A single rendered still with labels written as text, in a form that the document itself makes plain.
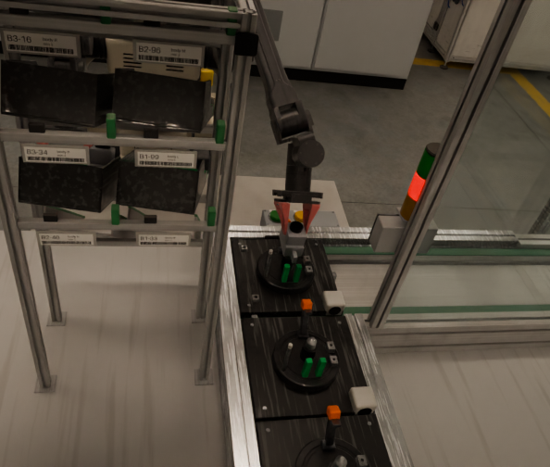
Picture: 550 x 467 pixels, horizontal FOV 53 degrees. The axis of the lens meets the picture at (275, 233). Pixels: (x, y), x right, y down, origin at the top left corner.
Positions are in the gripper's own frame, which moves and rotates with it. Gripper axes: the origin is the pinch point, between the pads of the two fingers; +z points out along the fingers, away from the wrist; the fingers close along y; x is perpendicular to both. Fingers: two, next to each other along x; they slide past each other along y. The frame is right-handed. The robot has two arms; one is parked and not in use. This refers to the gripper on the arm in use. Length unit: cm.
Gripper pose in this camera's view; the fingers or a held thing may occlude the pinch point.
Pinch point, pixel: (294, 231)
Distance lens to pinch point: 123.7
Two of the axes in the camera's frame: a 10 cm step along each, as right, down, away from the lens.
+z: -0.6, 9.9, 1.0
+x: -2.5, -1.2, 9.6
